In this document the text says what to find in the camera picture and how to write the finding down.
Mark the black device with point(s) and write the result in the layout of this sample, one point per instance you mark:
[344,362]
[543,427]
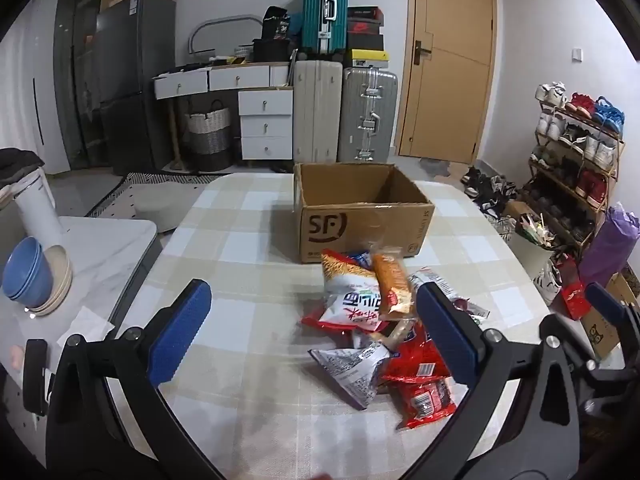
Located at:
[35,380]

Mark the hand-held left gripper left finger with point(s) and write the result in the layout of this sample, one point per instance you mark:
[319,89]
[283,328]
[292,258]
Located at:
[180,332]

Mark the white drawer desk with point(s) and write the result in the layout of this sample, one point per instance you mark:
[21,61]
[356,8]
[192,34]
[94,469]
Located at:
[235,79]

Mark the cream suitcase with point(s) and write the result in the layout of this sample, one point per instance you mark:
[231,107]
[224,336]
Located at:
[317,110]

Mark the small white basket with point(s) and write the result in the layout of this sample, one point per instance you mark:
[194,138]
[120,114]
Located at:
[243,51]

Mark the grey refrigerator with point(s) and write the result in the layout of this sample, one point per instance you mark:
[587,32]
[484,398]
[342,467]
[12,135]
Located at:
[135,80]

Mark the striped rug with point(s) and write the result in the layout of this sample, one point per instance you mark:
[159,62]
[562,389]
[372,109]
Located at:
[115,195]

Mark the red black shoe box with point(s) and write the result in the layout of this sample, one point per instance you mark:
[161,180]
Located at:
[365,28]

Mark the scattered black white shoes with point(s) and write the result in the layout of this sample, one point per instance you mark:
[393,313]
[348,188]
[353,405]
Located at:
[487,190]

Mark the cardboard box with cat face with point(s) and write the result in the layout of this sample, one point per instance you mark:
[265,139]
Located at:
[602,330]

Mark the red gift bag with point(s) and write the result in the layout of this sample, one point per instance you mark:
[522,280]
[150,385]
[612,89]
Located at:
[572,292]

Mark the dark glass cabinet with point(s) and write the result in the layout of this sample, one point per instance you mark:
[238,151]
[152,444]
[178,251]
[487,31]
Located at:
[75,60]

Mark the brown cardboard box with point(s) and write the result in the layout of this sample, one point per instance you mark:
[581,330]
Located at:
[360,230]

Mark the teal suitcase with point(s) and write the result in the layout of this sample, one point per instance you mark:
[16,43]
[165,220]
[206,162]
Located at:
[315,15]

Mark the dark cloth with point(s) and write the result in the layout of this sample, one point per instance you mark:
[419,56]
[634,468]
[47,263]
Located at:
[17,162]

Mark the orange bread packet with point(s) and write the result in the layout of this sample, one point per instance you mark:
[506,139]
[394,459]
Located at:
[392,280]

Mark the grey door mat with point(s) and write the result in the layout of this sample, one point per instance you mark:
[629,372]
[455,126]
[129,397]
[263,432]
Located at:
[440,167]

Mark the checked tablecloth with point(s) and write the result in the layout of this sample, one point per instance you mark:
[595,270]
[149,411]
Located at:
[240,260]

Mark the wooden shoe rack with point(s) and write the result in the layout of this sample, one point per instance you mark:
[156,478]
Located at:
[607,172]

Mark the white marble side table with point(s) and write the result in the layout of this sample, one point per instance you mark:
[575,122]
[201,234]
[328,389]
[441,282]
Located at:
[110,255]

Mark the blue sneakers pair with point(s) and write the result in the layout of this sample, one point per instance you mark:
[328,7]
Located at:
[610,115]

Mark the rows of assorted shoes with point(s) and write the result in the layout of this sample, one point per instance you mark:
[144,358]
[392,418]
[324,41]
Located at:
[590,185]

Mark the grey round stool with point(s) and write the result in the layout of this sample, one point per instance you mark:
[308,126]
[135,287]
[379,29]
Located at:
[152,210]

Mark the white paper tissue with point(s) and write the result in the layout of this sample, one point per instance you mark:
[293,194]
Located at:
[85,325]

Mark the black storage box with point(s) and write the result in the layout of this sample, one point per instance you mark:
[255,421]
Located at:
[272,50]

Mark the white waste bin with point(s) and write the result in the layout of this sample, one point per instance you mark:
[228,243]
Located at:
[527,255]

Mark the beige snack packet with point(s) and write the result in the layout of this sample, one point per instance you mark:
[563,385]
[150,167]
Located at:
[395,332]

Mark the black printed bag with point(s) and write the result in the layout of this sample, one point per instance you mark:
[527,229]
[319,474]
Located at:
[275,22]

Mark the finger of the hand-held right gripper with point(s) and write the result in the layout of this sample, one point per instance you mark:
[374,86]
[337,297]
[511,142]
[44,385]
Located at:
[607,305]

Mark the woven laundry basket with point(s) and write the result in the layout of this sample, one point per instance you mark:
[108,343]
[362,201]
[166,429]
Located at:
[207,135]

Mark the wooden door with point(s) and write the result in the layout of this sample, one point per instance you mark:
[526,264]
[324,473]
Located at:
[445,85]

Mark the white light switch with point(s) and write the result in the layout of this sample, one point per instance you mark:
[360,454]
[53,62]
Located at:
[577,55]

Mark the red barcode snack packet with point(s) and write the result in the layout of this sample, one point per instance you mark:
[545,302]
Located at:
[415,360]

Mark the red sneakers pair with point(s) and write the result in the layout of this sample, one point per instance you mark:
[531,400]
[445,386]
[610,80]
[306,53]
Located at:
[580,104]

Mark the stack of blue bowls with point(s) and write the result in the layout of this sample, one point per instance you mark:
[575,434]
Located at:
[25,275]

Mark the silver purple snack packet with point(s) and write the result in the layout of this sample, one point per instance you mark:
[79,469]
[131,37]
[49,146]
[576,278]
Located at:
[350,365]

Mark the oval mirror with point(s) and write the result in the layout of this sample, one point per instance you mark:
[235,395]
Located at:
[200,30]

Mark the white wardrobe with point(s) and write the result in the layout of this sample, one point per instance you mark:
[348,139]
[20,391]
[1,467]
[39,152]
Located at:
[30,85]

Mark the white silver snack packet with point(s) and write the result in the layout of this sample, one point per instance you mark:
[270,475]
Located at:
[435,280]

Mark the white drawer cabinet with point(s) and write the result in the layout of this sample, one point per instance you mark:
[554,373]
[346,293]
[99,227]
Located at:
[265,125]

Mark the silver suitcase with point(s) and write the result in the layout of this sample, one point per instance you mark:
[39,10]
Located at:
[367,110]

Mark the large black shoe box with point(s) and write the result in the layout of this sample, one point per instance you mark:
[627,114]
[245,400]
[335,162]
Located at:
[365,42]

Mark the white electric kettle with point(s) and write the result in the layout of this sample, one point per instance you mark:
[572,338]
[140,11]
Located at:
[35,210]

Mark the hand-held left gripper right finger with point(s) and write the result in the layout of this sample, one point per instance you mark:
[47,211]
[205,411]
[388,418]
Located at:
[447,335]

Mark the purple bag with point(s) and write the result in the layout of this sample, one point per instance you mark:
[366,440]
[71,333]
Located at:
[607,250]

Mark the white orange chips bag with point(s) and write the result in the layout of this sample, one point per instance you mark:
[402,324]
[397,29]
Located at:
[350,290]

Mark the white sneakers pair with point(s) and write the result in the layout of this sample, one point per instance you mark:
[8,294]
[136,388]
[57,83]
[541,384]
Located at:
[550,92]

